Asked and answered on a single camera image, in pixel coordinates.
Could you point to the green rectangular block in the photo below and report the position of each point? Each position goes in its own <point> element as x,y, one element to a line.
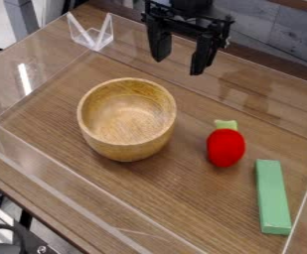
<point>272,203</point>

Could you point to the black metal bracket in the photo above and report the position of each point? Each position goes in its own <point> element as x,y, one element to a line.
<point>35,245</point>

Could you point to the wooden bowl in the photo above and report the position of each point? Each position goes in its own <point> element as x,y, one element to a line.
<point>126,118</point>

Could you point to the red plush fruit green stem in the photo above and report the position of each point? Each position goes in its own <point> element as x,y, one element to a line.
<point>225,144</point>

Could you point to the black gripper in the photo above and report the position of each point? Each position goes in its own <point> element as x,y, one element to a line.
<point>189,18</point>

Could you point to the clear acrylic tray walls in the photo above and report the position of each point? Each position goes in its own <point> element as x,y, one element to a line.
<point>170,204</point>

